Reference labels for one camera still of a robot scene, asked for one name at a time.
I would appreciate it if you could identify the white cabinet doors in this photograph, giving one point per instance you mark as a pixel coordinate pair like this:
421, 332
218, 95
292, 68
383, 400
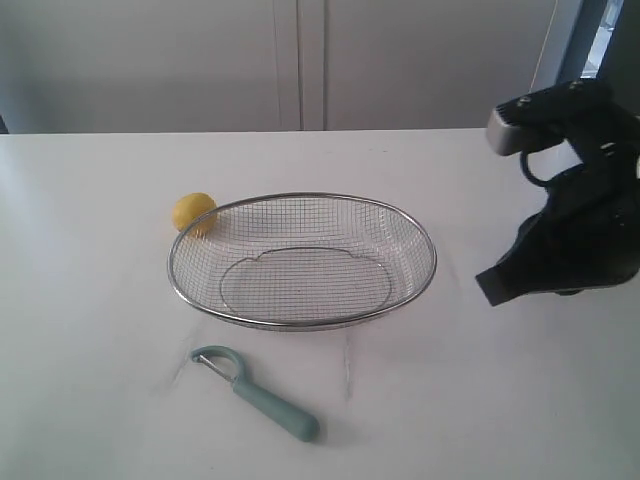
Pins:
165, 66

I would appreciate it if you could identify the yellow lemon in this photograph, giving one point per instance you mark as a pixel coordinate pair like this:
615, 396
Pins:
189, 208

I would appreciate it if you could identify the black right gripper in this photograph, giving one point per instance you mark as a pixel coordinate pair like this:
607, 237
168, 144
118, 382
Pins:
587, 234

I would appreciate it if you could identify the dark window frame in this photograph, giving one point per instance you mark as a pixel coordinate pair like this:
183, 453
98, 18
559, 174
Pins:
604, 44

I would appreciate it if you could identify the teal handled peeler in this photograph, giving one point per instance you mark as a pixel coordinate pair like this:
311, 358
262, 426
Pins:
299, 423

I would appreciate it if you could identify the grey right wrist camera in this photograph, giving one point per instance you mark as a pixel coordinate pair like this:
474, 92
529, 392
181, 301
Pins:
531, 122

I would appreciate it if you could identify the oval wire mesh basket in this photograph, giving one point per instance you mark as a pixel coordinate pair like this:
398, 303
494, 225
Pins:
301, 261

